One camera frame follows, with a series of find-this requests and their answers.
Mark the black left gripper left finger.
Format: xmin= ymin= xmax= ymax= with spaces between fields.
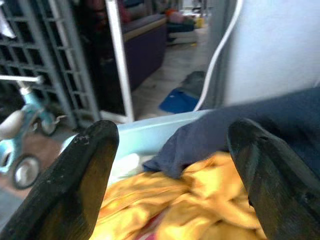
xmin=0 ymin=119 xmax=120 ymax=240

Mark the grey floor rag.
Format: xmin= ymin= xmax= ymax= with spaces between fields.
xmin=180 ymin=70 xmax=206 ymax=99

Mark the blue floor mat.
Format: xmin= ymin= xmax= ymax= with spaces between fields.
xmin=158 ymin=87 xmax=201 ymax=115

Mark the light blue kids tricycle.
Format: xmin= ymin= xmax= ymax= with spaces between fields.
xmin=0 ymin=75 xmax=66 ymax=191

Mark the light blue plastic laundry basket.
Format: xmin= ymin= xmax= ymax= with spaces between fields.
xmin=60 ymin=108 xmax=213 ymax=186

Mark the grey metal lattice gate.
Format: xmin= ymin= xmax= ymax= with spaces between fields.
xmin=0 ymin=0 xmax=101 ymax=130

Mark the white washing machine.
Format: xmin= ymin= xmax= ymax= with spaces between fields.
xmin=208 ymin=0 xmax=320 ymax=110

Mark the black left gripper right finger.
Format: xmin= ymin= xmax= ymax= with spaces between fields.
xmin=227 ymin=118 xmax=320 ymax=240

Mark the white door frame post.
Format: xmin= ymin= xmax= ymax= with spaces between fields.
xmin=104 ymin=0 xmax=135 ymax=124

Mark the white hose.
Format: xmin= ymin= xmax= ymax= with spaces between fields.
xmin=193 ymin=0 xmax=244 ymax=112

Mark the dark blue cloth garment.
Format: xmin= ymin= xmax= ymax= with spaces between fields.
xmin=143 ymin=86 xmax=320 ymax=180

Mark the yellow cloth garment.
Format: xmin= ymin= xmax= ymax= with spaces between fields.
xmin=90 ymin=151 xmax=268 ymax=240

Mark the dark purple sofa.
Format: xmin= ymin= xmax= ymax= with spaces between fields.
xmin=121 ymin=13 xmax=168 ymax=92

